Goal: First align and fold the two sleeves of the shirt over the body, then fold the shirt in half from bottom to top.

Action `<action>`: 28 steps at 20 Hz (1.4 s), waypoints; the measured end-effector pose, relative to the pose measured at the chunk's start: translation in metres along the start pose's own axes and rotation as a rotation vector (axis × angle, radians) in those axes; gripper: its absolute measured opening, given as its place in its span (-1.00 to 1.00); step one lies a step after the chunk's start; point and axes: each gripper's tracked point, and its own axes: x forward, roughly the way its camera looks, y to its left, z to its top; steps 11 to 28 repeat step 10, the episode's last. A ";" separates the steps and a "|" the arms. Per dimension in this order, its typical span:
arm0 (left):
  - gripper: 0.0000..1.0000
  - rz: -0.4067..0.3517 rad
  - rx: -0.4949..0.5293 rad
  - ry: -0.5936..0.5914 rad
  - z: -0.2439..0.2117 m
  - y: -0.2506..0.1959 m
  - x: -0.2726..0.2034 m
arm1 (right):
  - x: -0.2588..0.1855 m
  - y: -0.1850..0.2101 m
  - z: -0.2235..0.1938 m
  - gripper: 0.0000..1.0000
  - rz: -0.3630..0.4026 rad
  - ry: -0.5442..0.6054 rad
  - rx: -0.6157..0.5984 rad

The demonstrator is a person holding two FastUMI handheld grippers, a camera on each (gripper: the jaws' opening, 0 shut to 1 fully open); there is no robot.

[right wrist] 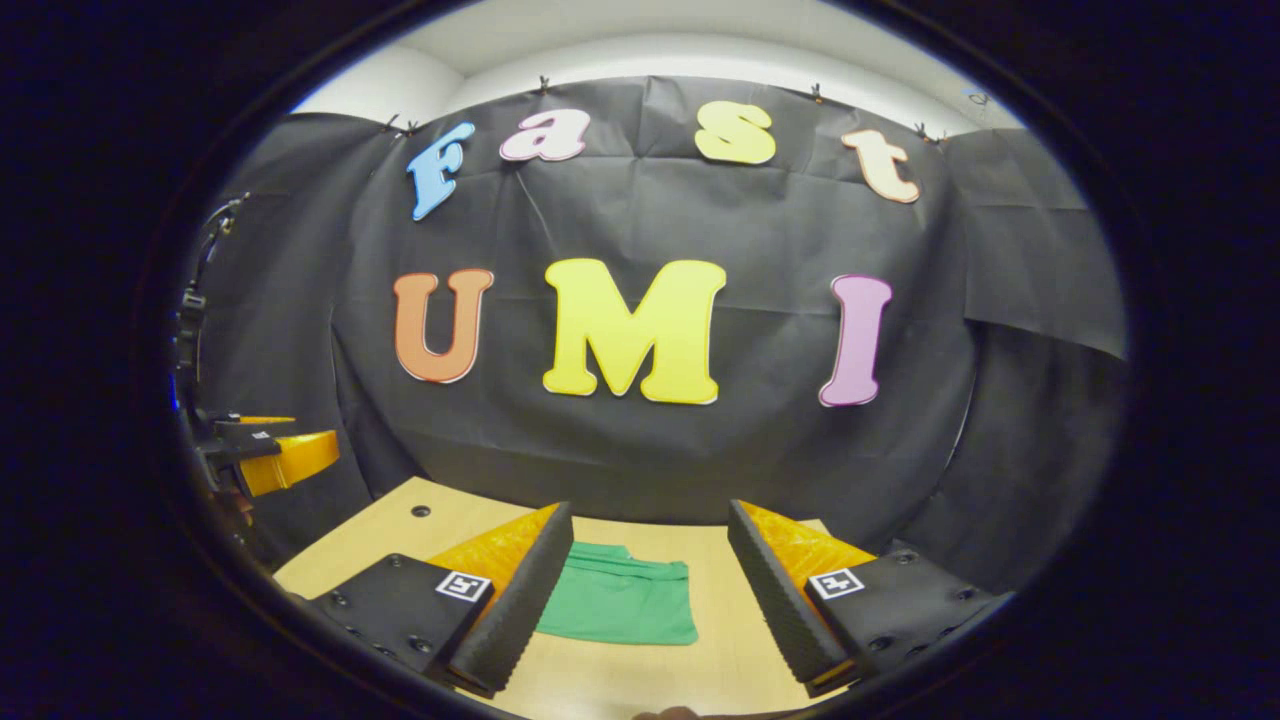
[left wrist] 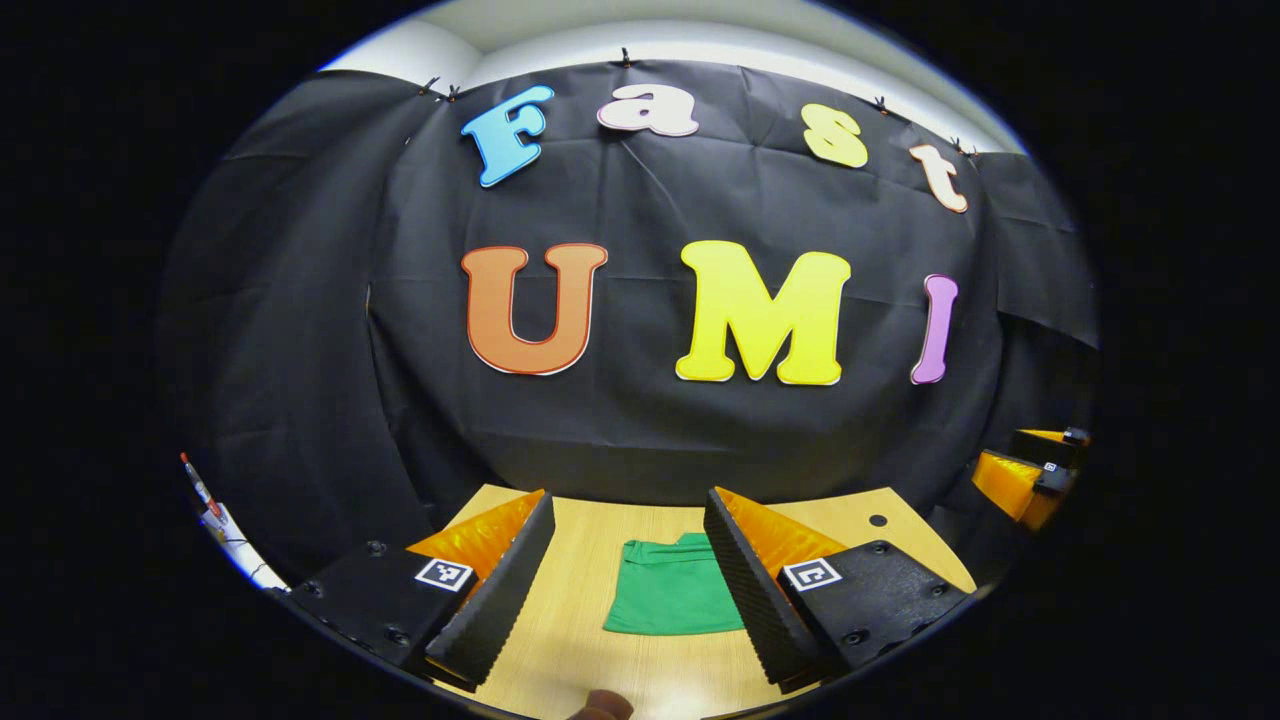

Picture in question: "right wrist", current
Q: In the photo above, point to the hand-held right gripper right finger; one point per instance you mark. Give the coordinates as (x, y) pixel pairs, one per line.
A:
(785, 600)

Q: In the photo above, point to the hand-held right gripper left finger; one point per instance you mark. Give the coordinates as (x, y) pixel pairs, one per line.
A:
(510, 610)

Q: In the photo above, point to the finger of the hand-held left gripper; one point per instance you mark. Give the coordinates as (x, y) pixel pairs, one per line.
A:
(255, 419)
(290, 460)

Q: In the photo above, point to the green T-shirt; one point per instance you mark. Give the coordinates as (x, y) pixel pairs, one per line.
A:
(620, 600)

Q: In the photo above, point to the black backdrop cloth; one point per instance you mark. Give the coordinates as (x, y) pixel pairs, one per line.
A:
(650, 460)

